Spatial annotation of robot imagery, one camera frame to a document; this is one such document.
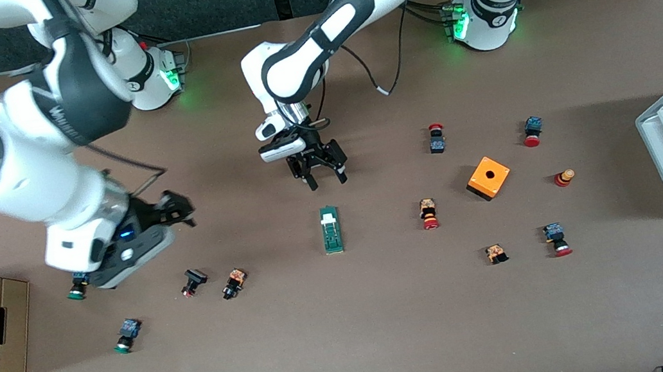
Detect green load switch white slider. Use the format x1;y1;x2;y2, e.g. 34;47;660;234
317;204;346;256

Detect black square button red base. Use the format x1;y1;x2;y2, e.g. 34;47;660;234
178;267;211;299

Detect black push button orange block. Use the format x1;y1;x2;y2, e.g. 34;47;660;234
218;266;250;302

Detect red push button orange block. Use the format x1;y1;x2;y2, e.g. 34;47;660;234
417;197;441;232

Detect green push button blue block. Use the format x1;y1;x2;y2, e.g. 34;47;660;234
64;271;92;302
109;316;146;356

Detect orange black contact block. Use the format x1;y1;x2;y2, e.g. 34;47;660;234
484;242;509;266

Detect red yellow mushroom button head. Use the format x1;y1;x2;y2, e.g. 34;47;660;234
552;168;577;189

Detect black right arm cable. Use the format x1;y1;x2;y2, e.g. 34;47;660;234
80;131;171;204

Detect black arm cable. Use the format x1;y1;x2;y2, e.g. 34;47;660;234
80;131;171;204
337;4;420;101

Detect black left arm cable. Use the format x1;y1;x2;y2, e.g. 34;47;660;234
337;4;420;101

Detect orange button enclosure box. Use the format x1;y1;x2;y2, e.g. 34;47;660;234
462;153;515;205

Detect black arm base cables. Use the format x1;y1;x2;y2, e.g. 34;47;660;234
406;0;453;30

